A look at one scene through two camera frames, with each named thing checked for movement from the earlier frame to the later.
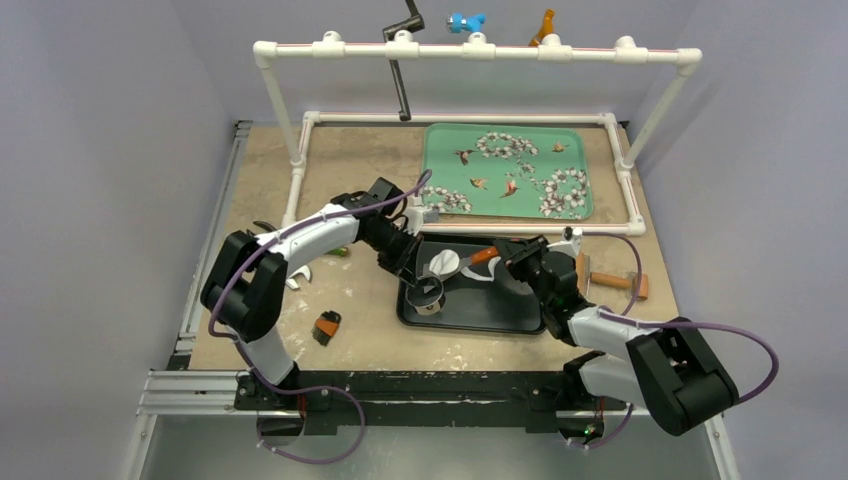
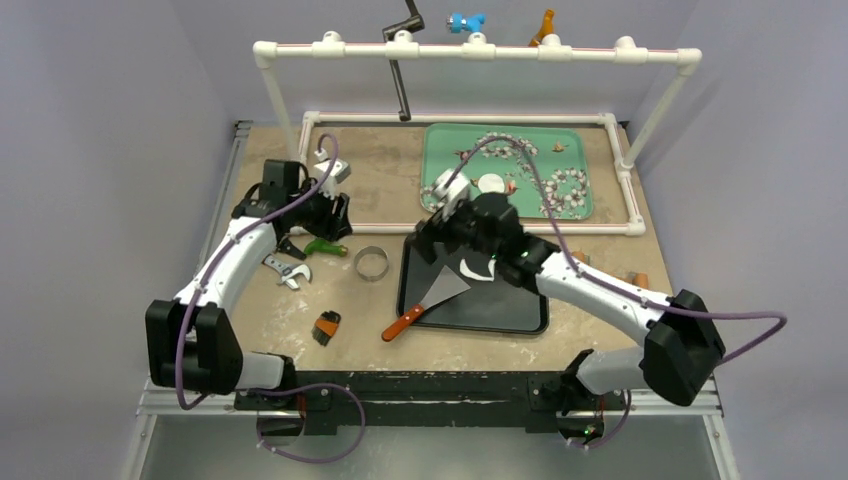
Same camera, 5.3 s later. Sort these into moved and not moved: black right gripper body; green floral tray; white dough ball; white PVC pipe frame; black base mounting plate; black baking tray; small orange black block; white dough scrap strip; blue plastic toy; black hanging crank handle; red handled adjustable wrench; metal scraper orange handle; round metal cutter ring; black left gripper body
Moved: black left gripper body; black right gripper body; metal scraper orange handle; round metal cutter ring; white dough ball
Not moved: black baking tray; black hanging crank handle; green floral tray; black base mounting plate; red handled adjustable wrench; small orange black block; blue plastic toy; white PVC pipe frame; white dough scrap strip
